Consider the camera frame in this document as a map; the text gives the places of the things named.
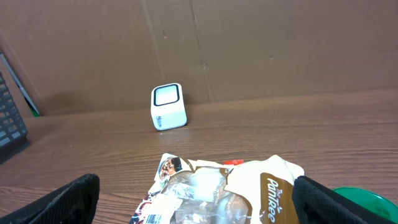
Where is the white brown snack wrapper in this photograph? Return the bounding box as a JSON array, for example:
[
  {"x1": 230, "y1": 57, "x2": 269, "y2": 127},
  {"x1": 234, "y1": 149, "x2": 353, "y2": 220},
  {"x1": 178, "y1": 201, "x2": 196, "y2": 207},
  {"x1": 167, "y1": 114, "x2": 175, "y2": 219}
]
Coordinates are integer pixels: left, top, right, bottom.
[{"x1": 130, "y1": 153, "x2": 304, "y2": 224}]

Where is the grey plastic mesh basket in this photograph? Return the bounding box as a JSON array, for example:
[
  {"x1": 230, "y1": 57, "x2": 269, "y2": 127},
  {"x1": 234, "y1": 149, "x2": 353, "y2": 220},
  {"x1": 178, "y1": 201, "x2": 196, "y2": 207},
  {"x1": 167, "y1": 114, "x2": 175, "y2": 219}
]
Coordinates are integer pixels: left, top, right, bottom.
[{"x1": 1, "y1": 74, "x2": 30, "y2": 164}]

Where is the red white snack bar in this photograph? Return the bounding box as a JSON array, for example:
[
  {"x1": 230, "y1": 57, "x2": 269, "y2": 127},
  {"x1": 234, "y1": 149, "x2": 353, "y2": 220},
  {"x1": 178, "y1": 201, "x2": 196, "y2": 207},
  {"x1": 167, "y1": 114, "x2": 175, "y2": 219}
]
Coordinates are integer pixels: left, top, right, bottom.
[{"x1": 223, "y1": 159, "x2": 244, "y2": 166}]

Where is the white barcode scanner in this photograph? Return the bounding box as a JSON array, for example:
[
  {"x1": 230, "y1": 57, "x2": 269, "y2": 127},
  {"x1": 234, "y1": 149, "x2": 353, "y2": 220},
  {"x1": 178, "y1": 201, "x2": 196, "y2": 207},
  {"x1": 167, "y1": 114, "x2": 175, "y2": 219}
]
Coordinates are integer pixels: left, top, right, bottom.
[{"x1": 150, "y1": 83, "x2": 187, "y2": 131}]

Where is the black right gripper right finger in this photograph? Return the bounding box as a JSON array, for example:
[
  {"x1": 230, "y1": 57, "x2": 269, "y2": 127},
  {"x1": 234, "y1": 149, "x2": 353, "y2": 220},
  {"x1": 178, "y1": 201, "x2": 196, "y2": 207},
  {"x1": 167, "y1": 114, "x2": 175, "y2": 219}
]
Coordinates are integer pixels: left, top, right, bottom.
[{"x1": 292, "y1": 175, "x2": 393, "y2": 224}]

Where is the green lid glass jar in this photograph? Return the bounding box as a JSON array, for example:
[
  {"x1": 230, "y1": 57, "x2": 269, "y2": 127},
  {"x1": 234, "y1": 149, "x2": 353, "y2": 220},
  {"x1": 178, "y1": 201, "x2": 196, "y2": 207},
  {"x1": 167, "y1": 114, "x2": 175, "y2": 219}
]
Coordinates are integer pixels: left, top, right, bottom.
[{"x1": 333, "y1": 187, "x2": 398, "y2": 223}]

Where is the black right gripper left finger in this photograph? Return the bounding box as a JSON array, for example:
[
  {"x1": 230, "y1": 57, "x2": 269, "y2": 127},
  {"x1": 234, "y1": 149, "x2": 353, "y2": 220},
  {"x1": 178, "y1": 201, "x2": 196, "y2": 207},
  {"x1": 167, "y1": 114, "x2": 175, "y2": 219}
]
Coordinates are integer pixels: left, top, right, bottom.
[{"x1": 1, "y1": 174, "x2": 100, "y2": 224}]

